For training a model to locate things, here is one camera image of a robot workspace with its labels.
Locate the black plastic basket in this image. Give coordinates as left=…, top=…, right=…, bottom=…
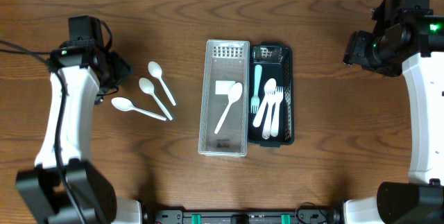
left=248, top=42, right=295, bottom=148

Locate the black mounting rail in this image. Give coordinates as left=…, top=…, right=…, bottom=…
left=142, top=205, right=344, bottom=224

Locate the clear plastic basket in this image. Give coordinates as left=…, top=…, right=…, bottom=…
left=198, top=40, right=250, bottom=157

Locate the white spoon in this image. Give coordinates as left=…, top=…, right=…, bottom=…
left=253, top=78, right=276, bottom=128
left=139, top=78, right=173, bottom=121
left=148, top=61, right=177, bottom=106
left=111, top=97, right=167, bottom=121

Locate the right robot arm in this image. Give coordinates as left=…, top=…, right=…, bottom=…
left=342, top=15, right=443, bottom=223

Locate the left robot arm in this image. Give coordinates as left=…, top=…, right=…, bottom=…
left=16, top=47, right=144, bottom=223

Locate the white label in basket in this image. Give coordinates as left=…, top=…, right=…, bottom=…
left=215, top=80, right=236, bottom=95

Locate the white spoon lowest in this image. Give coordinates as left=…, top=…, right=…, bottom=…
left=214, top=83, right=243, bottom=134

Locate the white fork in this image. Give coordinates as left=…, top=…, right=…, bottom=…
left=271, top=86, right=284, bottom=137
left=262, top=90, right=275, bottom=139
left=250, top=64, right=262, bottom=114

